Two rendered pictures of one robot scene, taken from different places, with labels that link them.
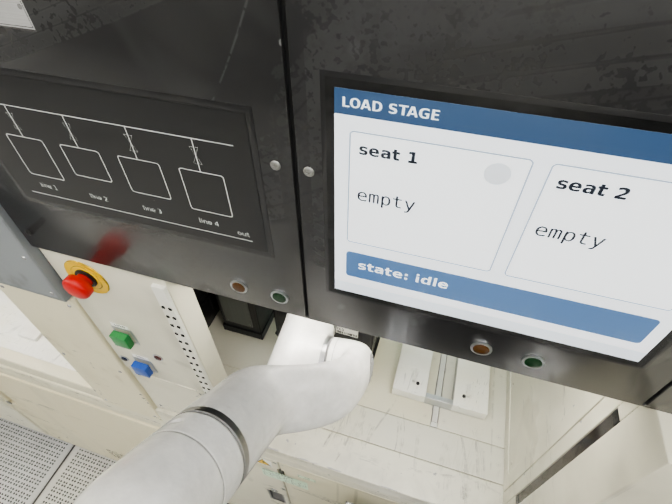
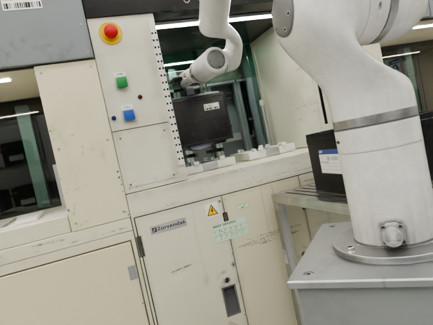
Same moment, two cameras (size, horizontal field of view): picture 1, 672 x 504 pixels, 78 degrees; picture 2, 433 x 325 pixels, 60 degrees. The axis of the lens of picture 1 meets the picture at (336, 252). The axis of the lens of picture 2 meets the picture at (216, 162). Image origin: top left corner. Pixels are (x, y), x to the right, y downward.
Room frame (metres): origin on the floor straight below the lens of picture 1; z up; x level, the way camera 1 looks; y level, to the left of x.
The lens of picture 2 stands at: (-0.68, 0.83, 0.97)
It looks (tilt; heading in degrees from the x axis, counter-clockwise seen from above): 3 degrees down; 324
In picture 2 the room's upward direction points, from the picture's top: 12 degrees counter-clockwise
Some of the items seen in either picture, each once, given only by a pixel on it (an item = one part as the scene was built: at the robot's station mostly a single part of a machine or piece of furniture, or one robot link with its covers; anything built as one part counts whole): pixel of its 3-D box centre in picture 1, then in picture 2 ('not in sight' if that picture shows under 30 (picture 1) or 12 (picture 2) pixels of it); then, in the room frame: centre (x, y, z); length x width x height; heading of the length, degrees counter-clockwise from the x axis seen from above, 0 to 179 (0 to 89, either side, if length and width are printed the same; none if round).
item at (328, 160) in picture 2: not in sight; (375, 152); (-0.08, -0.15, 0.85); 0.28 x 0.28 x 0.17; 67
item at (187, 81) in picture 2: not in sight; (195, 75); (0.46, 0.02, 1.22); 0.11 x 0.10 x 0.07; 166
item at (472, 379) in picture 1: (444, 363); (261, 151); (0.50, -0.26, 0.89); 0.22 x 0.21 x 0.04; 163
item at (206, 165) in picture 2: not in sight; (202, 164); (0.58, 0.00, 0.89); 0.22 x 0.21 x 0.04; 163
